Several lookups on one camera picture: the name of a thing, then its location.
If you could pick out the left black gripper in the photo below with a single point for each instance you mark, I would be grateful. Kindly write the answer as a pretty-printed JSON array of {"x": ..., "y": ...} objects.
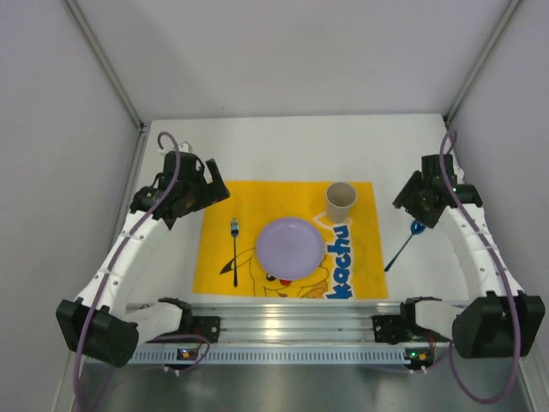
[{"x": 213, "y": 189}]

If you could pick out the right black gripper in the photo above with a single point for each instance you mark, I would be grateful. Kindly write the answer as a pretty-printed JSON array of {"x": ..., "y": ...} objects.
[{"x": 408, "y": 194}]

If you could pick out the beige paper cup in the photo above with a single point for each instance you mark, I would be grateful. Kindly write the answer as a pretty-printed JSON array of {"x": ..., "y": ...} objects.
[{"x": 340, "y": 198}]

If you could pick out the yellow Pikachu placemat cloth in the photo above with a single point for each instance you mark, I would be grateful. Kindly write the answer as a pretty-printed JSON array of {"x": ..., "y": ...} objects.
[{"x": 352, "y": 266}]

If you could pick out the purple plastic plate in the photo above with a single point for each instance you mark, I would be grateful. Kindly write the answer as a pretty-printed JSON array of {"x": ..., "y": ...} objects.
[{"x": 289, "y": 248}]

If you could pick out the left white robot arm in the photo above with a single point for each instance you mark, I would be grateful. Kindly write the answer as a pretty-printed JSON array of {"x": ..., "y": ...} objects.
[{"x": 96, "y": 323}]

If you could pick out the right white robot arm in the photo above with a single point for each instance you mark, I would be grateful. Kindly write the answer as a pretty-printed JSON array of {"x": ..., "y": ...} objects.
[{"x": 500, "y": 315}]

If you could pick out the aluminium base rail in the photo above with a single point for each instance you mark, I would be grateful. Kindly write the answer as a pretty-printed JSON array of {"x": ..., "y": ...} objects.
[{"x": 293, "y": 324}]

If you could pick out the left aluminium frame post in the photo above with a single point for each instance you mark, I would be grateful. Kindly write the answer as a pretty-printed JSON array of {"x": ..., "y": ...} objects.
[{"x": 87, "y": 32}]

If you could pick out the aluminium frame post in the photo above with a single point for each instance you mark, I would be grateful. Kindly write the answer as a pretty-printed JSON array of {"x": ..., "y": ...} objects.
[
  {"x": 481, "y": 60},
  {"x": 87, "y": 32}
]

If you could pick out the right aluminium frame post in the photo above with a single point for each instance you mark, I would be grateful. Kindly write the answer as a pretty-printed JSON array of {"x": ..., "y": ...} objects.
[{"x": 481, "y": 60}]

